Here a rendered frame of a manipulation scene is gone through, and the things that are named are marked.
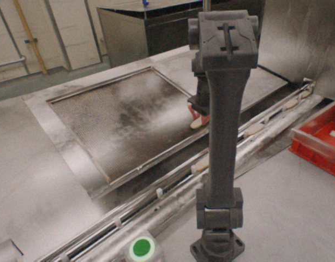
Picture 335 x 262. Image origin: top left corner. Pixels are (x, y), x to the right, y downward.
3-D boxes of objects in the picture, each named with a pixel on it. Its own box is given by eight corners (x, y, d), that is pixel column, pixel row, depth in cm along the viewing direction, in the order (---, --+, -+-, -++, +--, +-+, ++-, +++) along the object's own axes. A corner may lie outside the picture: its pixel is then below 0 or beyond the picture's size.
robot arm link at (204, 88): (198, 78, 78) (216, 79, 78) (197, 67, 83) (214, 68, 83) (196, 96, 83) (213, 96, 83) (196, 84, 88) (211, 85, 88)
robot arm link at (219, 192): (190, 28, 29) (274, 24, 29) (189, 9, 40) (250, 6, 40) (197, 237, 55) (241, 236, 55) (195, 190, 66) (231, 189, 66)
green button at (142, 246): (139, 263, 53) (138, 259, 52) (130, 249, 56) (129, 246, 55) (154, 250, 55) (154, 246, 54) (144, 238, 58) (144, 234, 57)
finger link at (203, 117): (200, 115, 98) (203, 96, 92) (213, 124, 95) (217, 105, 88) (189, 122, 94) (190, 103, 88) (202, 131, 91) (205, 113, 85)
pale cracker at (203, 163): (198, 172, 79) (198, 170, 79) (191, 167, 82) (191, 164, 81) (219, 158, 85) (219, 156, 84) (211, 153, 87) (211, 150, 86)
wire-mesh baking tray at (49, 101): (111, 187, 71) (110, 184, 70) (46, 102, 96) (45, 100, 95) (223, 120, 97) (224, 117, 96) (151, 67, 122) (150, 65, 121)
